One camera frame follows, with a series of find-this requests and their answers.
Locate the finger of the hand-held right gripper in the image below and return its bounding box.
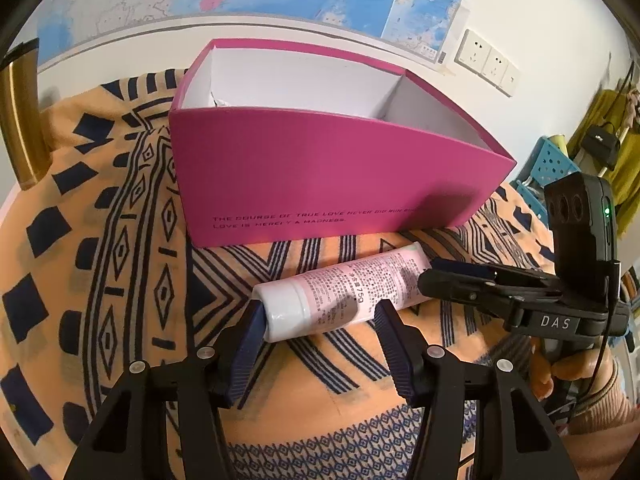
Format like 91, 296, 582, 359
417, 269, 563, 317
429, 257, 557, 286

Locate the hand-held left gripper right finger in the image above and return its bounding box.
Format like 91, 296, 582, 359
374, 300, 581, 480

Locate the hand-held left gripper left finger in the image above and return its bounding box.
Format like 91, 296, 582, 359
70, 300, 266, 480

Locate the pink tube with white cap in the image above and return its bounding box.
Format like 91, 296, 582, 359
251, 242, 433, 343

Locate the pink cardboard box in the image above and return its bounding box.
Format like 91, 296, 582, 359
168, 38, 517, 249

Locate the person's right hand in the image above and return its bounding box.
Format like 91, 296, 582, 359
530, 346, 618, 398

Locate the blue plastic crate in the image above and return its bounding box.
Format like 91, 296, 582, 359
512, 135, 583, 221

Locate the black handbag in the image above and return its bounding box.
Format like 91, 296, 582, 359
580, 122, 621, 171

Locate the orange patterned blanket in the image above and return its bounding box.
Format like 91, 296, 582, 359
0, 71, 626, 480

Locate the gold thermos bottle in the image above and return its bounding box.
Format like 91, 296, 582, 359
0, 39, 53, 191

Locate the black cable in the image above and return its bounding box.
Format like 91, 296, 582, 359
585, 260, 623, 401

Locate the white wall switch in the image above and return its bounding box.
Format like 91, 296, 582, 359
501, 60, 521, 97

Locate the white wall socket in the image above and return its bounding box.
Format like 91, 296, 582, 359
484, 46, 512, 86
454, 29, 493, 73

